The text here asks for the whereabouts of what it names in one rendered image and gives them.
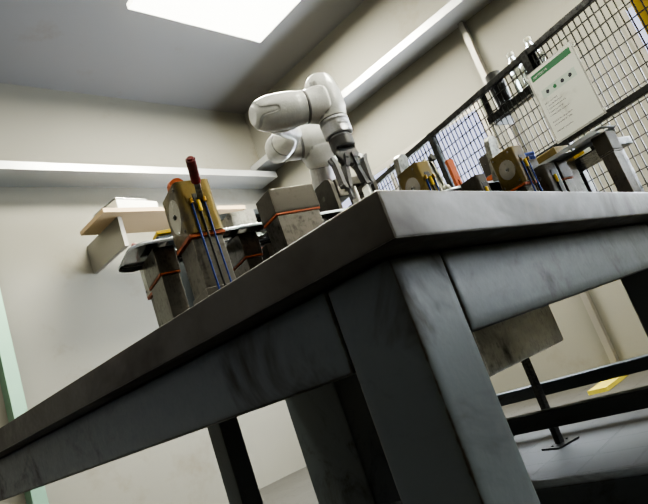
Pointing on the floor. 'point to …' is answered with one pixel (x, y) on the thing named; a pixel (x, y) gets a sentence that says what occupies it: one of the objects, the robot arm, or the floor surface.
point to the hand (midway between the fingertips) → (362, 198)
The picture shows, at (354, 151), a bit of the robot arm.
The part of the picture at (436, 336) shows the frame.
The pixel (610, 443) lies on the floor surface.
